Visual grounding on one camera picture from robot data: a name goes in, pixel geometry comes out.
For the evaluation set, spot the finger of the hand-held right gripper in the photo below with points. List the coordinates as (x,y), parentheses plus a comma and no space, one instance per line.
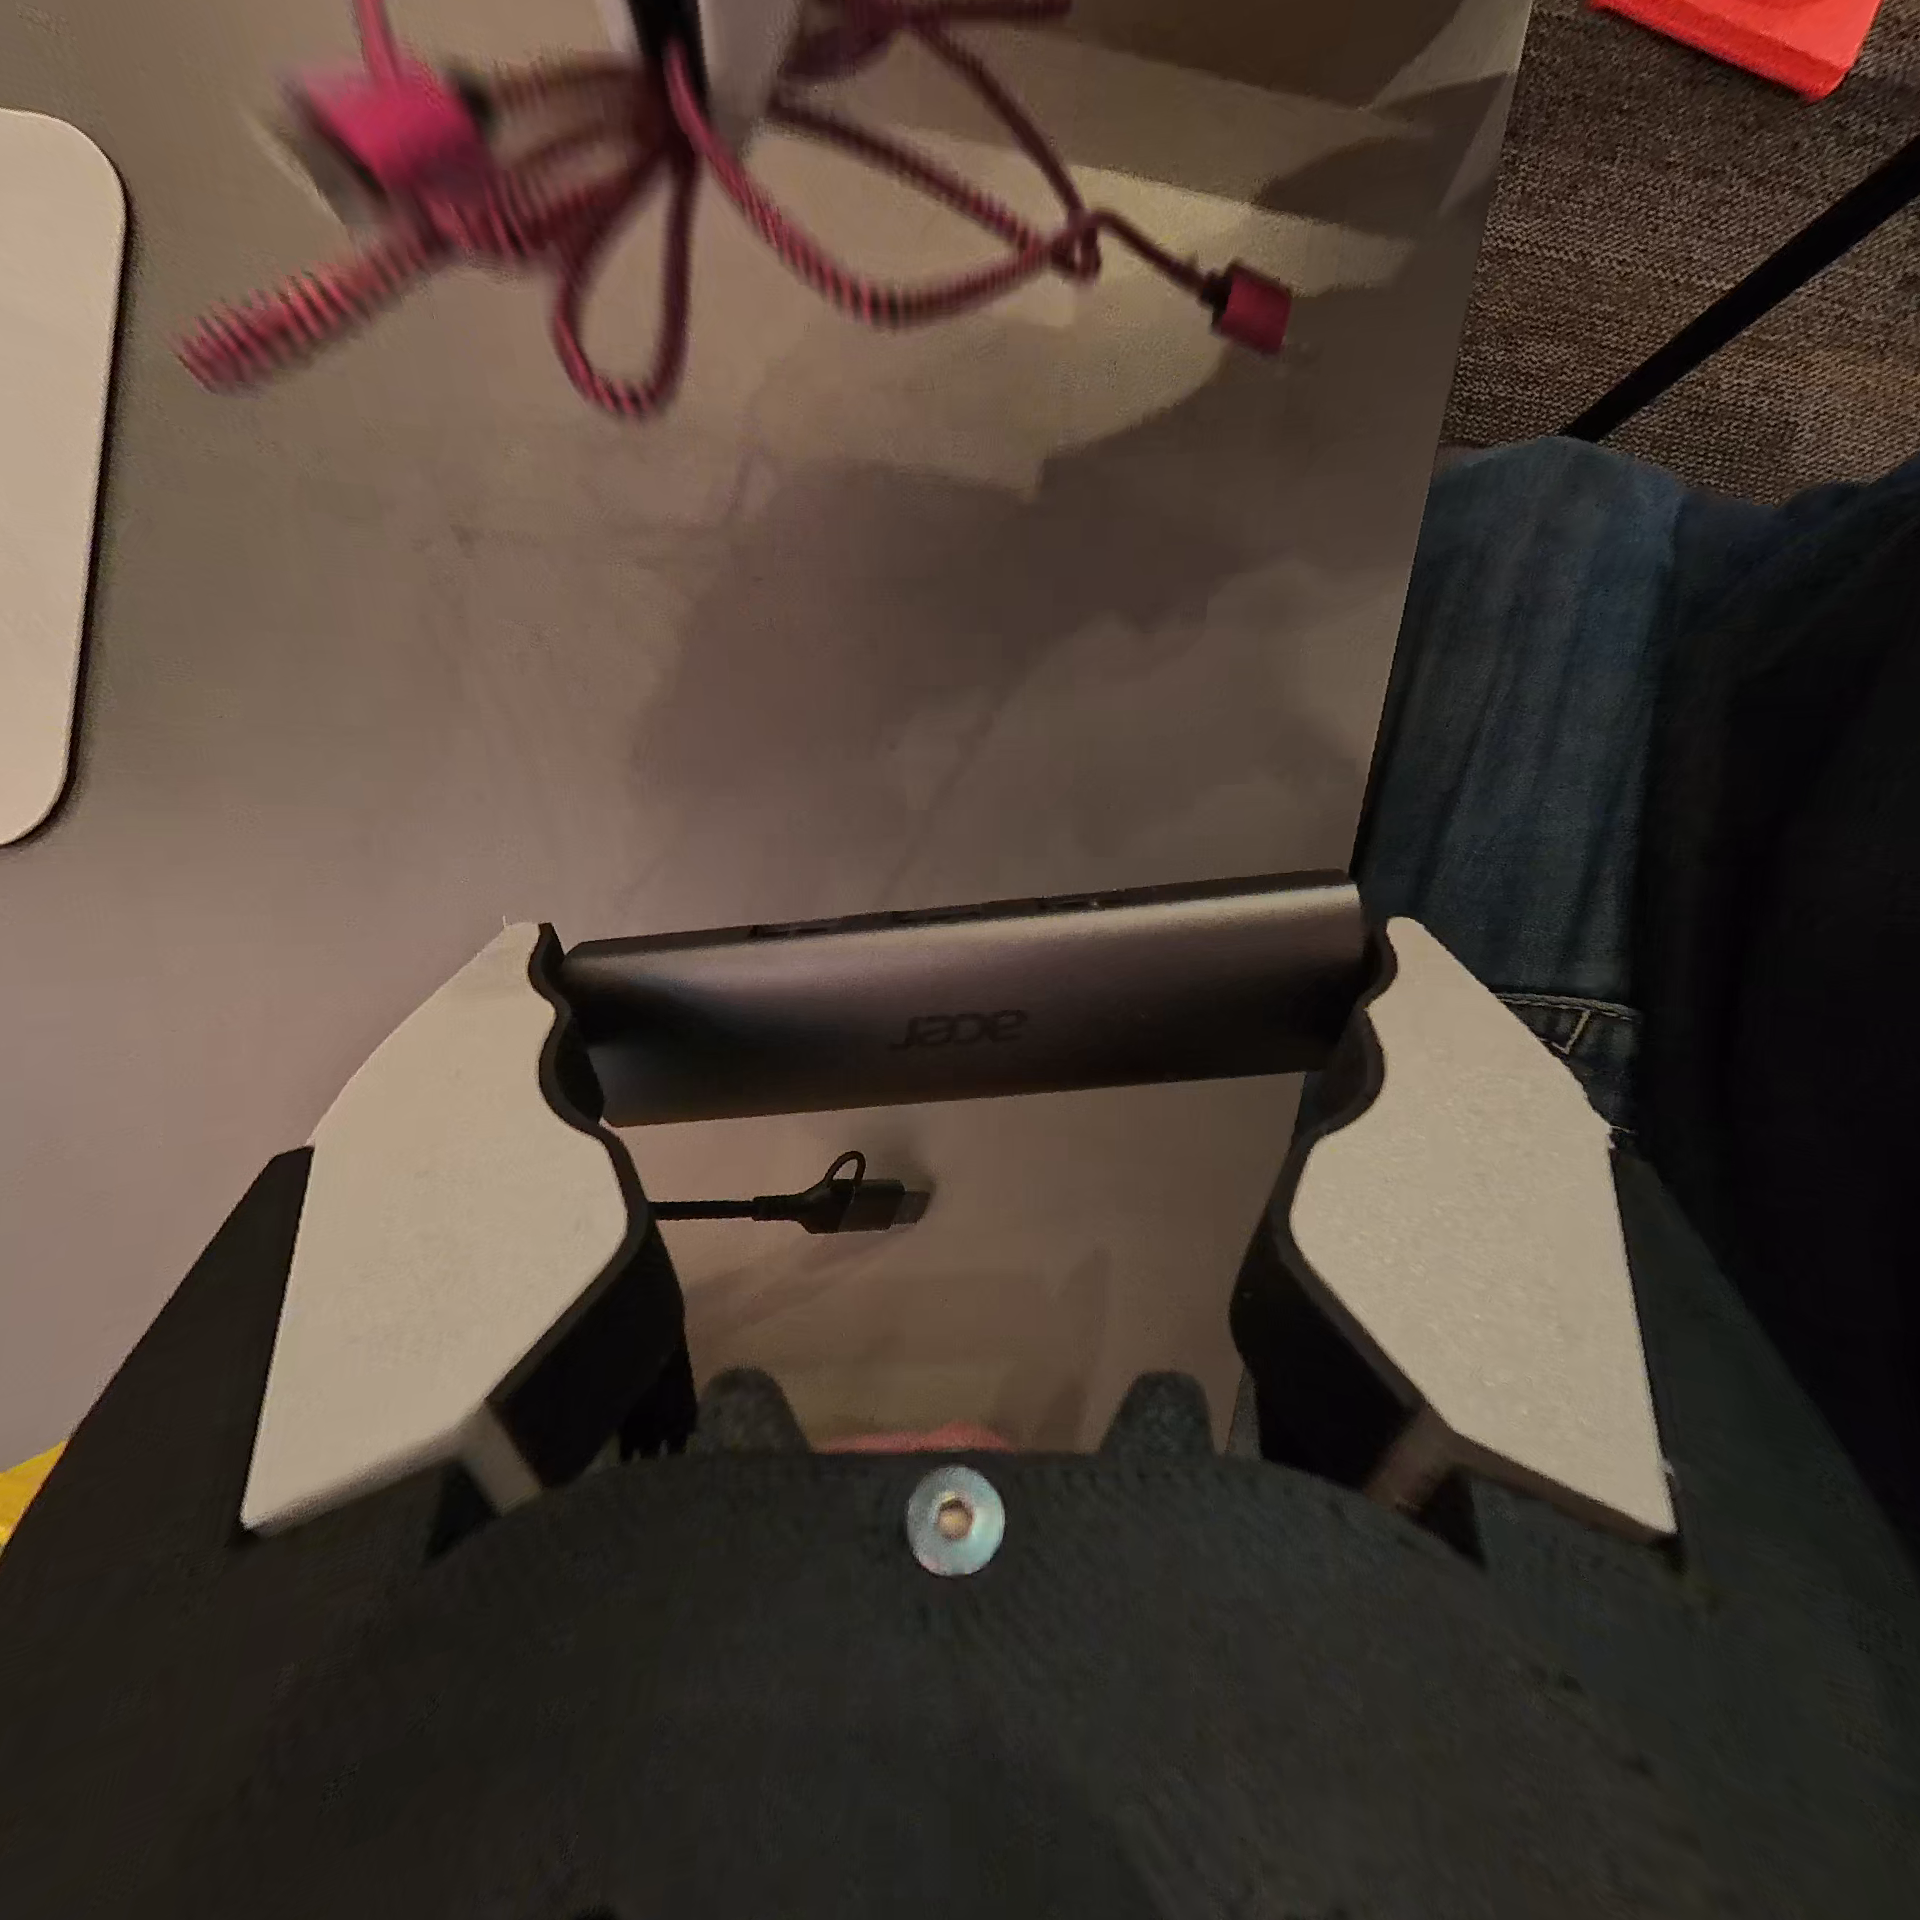
(735,61)

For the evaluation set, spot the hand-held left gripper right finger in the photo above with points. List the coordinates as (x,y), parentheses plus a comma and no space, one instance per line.
(1484,1243)

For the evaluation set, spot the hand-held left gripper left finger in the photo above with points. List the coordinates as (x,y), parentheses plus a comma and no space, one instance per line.
(435,1228)

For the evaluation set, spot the grey usb hub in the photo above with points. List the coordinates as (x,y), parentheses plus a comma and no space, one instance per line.
(778,1019)

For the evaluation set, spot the yellow plastic bin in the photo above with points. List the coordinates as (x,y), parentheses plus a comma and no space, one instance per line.
(24,1495)

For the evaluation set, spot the person's black top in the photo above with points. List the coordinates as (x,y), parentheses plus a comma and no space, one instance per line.
(1801,897)

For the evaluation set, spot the person's blue jeans leg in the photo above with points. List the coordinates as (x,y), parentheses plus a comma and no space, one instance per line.
(1514,675)

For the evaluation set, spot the black metal rod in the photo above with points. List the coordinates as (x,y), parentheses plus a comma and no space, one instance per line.
(1740,302)

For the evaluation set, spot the red flat object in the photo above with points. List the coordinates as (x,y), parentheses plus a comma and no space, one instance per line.
(1771,28)

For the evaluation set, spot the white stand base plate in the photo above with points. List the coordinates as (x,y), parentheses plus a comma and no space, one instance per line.
(47,449)

